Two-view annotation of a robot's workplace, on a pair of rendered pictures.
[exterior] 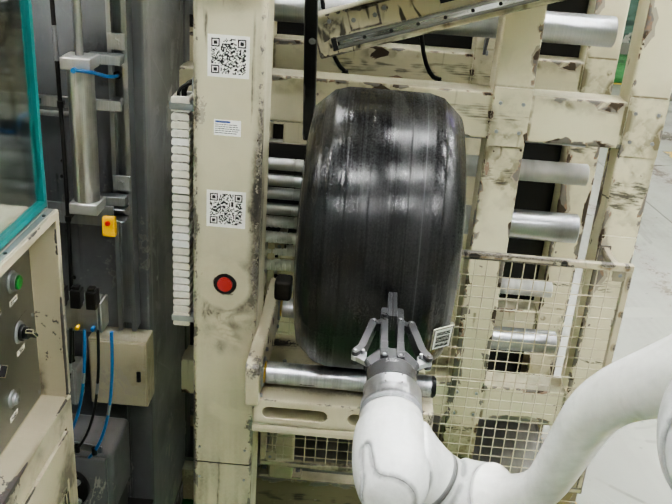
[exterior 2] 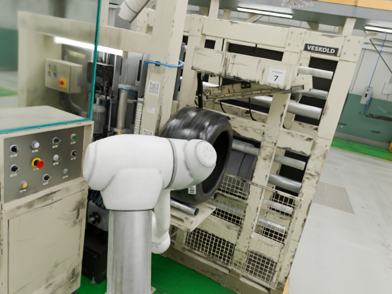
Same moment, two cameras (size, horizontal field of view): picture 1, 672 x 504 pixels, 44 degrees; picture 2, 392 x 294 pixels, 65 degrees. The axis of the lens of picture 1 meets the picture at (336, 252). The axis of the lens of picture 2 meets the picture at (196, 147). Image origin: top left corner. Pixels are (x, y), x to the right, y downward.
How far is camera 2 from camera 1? 0.75 m
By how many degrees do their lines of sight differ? 22
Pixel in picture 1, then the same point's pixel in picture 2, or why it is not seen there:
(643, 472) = not seen: outside the picture
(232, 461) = not seen: hidden behind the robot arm
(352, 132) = (180, 116)
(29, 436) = (67, 184)
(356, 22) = (214, 91)
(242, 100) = (156, 102)
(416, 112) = (204, 114)
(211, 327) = not seen: hidden behind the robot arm
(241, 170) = (153, 124)
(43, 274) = (87, 139)
